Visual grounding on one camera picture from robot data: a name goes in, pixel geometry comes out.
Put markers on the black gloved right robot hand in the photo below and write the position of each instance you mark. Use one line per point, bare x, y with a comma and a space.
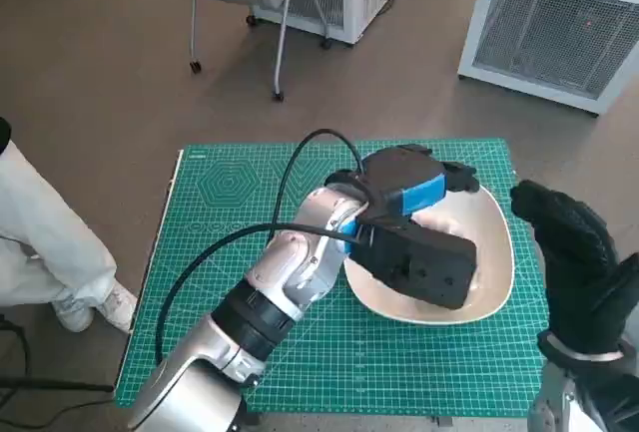
579, 272

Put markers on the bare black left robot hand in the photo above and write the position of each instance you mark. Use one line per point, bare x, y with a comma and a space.
404, 177

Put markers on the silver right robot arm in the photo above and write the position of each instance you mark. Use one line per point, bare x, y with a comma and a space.
549, 397

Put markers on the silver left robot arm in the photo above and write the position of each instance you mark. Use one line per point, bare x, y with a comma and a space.
289, 267

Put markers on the white square plate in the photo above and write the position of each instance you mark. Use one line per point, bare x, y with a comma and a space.
491, 262

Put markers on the green cutting mat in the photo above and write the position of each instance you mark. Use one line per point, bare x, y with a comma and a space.
374, 362

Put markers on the person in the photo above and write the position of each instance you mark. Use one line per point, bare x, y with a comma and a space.
45, 232

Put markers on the black floor bar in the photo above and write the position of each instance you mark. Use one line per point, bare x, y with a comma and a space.
55, 384

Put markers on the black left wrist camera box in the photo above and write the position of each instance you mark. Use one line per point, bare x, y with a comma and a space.
424, 267

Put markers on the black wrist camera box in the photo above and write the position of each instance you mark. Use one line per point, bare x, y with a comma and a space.
614, 402
424, 267

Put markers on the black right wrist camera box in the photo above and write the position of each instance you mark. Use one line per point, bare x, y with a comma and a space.
614, 402

